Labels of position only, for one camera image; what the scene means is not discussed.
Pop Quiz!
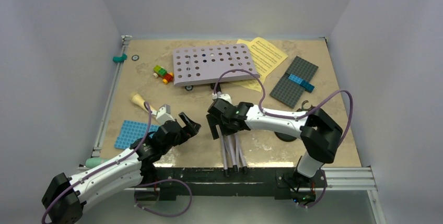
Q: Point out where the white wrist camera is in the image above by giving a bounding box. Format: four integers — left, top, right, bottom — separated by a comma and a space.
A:
212, 92, 232, 104
155, 104, 175, 125

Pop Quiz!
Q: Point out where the black front mounting rail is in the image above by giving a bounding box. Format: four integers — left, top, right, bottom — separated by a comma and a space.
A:
134, 167, 325, 203

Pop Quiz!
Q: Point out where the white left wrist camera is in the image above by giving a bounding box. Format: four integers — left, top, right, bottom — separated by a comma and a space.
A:
155, 104, 175, 125

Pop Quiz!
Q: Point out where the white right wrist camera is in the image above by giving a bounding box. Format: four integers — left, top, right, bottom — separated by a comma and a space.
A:
212, 92, 232, 104

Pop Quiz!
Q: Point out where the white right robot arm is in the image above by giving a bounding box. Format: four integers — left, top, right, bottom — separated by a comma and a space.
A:
206, 98, 344, 186

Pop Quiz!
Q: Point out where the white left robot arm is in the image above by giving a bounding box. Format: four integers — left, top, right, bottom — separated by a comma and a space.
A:
41, 112, 201, 223

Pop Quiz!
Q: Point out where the colourful toy brick car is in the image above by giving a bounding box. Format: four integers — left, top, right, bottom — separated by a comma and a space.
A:
153, 65, 174, 85

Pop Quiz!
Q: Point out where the dark grey studded baseplate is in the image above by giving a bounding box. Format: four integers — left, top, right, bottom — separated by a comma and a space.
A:
270, 56, 318, 108

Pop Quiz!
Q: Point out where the black desktop microphone stand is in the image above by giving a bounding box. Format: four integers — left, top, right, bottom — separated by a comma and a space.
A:
274, 100, 314, 142

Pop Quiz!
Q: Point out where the light blue studded baseplate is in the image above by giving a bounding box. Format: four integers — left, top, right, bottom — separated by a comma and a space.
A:
114, 120, 148, 149

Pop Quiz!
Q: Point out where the lilac tripod music stand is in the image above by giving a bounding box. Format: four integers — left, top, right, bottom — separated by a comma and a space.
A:
172, 43, 261, 178

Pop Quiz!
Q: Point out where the blue brick on baseplate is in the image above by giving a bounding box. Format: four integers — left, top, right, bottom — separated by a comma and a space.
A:
288, 74, 315, 93

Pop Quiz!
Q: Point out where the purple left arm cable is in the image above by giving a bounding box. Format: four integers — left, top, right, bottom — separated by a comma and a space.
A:
41, 101, 193, 224

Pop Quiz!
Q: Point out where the teal plastic clip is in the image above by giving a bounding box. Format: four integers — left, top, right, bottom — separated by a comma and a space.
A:
112, 53, 127, 63

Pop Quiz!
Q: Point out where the cream yellow microphone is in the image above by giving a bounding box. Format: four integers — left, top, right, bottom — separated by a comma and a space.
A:
130, 92, 158, 116

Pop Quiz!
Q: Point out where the yellow sheet music page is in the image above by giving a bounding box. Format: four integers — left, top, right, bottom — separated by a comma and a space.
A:
246, 37, 288, 83
232, 37, 266, 92

